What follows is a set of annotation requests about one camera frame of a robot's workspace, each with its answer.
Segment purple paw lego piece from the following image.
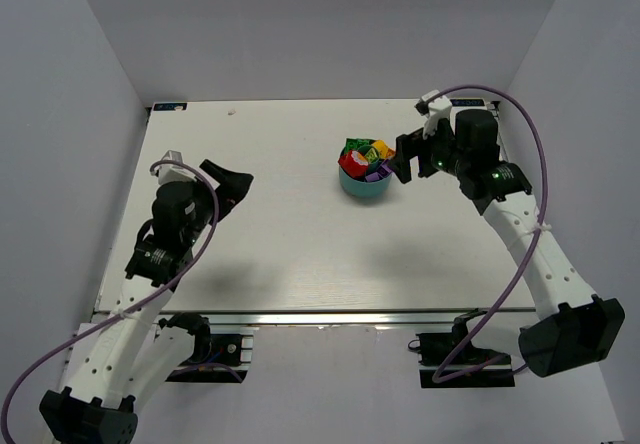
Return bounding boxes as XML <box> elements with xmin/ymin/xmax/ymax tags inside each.
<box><xmin>377</xmin><ymin>161</ymin><xmax>394</xmax><ymax>179</ymax></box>

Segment yellow rounded lego brick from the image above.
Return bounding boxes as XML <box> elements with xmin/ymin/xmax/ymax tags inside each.
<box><xmin>372</xmin><ymin>140</ymin><xmax>395</xmax><ymax>160</ymax></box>

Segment small purple lego brick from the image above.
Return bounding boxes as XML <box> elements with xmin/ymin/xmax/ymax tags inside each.
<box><xmin>365</xmin><ymin>172</ymin><xmax>382</xmax><ymax>183</ymax></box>

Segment green lego plate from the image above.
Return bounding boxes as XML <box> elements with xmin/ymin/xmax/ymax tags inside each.
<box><xmin>344</xmin><ymin>138</ymin><xmax>371</xmax><ymax>151</ymax></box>

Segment lime green lego brick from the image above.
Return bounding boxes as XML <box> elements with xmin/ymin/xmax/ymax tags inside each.
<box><xmin>360</xmin><ymin>145</ymin><xmax>380</xmax><ymax>164</ymax></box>

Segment red flower lego piece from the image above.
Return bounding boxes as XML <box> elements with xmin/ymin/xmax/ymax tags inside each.
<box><xmin>338</xmin><ymin>150</ymin><xmax>369</xmax><ymax>180</ymax></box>

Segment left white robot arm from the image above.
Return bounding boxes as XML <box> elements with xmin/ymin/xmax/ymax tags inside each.
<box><xmin>39</xmin><ymin>151</ymin><xmax>254</xmax><ymax>443</ymax></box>

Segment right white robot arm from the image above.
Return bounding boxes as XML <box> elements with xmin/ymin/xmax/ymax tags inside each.
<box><xmin>390</xmin><ymin>109</ymin><xmax>625</xmax><ymax>383</ymax></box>

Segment right corner label sticker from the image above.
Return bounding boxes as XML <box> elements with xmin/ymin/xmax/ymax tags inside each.
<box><xmin>450</xmin><ymin>98</ymin><xmax>486</xmax><ymax>108</ymax></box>

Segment corner label sticker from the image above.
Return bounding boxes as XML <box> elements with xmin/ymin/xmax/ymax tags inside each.
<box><xmin>152</xmin><ymin>102</ymin><xmax>187</xmax><ymax>112</ymax></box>
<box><xmin>450</xmin><ymin>98</ymin><xmax>486</xmax><ymax>108</ymax></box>

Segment left corner label sticker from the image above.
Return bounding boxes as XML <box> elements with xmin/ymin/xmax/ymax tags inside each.
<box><xmin>152</xmin><ymin>102</ymin><xmax>187</xmax><ymax>112</ymax></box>

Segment teal round divided container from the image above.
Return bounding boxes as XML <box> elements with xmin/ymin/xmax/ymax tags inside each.
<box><xmin>338</xmin><ymin>139</ymin><xmax>394</xmax><ymax>199</ymax></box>

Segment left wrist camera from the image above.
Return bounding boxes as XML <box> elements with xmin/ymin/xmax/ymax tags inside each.
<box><xmin>150</xmin><ymin>150</ymin><xmax>193</xmax><ymax>186</ymax></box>

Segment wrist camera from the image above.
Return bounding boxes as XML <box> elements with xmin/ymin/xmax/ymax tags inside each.
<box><xmin>150</xmin><ymin>150</ymin><xmax>193</xmax><ymax>186</ymax></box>
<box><xmin>415</xmin><ymin>89</ymin><xmax>452</xmax><ymax>140</ymax></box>

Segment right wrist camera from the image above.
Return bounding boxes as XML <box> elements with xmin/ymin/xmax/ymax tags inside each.
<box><xmin>415</xmin><ymin>89</ymin><xmax>452</xmax><ymax>140</ymax></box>

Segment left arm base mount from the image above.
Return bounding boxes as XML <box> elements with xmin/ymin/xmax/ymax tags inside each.
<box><xmin>158</xmin><ymin>313</ymin><xmax>254</xmax><ymax>384</ymax></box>

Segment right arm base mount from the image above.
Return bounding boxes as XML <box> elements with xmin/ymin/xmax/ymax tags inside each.
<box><xmin>407</xmin><ymin>333</ymin><xmax>515</xmax><ymax>389</ymax></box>

